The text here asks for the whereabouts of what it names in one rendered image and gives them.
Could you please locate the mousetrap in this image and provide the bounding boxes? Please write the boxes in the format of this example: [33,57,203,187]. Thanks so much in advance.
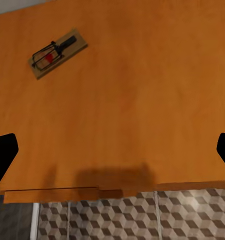
[27,28,88,80]

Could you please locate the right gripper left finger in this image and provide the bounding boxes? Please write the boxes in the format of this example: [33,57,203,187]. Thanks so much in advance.
[0,133,19,181]

